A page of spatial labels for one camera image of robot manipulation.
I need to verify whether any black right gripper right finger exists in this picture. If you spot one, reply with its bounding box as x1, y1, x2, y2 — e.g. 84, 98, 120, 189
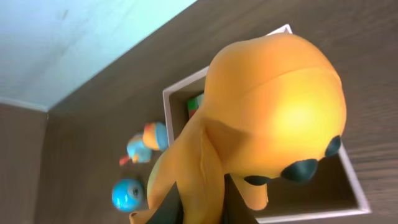
221, 174, 258, 224

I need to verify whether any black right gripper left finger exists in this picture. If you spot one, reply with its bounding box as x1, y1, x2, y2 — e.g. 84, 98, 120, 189
147, 183, 183, 224

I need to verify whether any Rubik's cube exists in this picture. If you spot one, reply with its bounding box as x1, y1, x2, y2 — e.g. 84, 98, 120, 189
187, 93, 204, 118

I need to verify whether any yellow dog toy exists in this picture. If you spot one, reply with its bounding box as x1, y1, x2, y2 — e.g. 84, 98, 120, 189
129, 33, 346, 223

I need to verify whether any blue ball toy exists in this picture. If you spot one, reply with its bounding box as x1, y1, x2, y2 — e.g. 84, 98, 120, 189
111, 179, 144, 213

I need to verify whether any orange blue duck toy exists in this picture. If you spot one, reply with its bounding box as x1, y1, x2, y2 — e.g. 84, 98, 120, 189
119, 122, 169, 166

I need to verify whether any pink cardboard box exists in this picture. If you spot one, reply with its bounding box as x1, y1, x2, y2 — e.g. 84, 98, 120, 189
163, 25, 370, 223

